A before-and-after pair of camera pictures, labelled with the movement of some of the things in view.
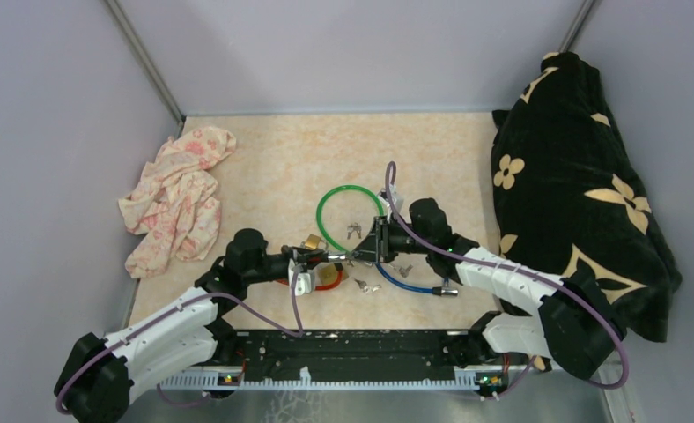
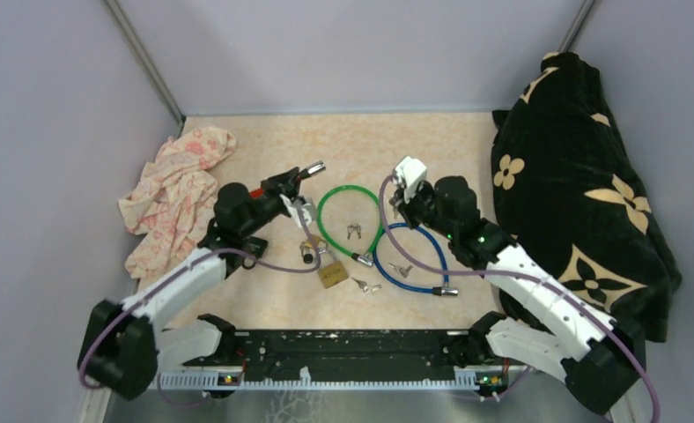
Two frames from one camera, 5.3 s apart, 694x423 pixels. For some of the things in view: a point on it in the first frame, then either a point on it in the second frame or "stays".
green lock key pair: x=354 y=227 stays
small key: x=404 y=271 stays
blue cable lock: x=428 y=289 stays
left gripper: x=299 y=255 → x=287 y=183
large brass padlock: x=327 y=273 stays
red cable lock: x=328 y=256 → x=313 y=167
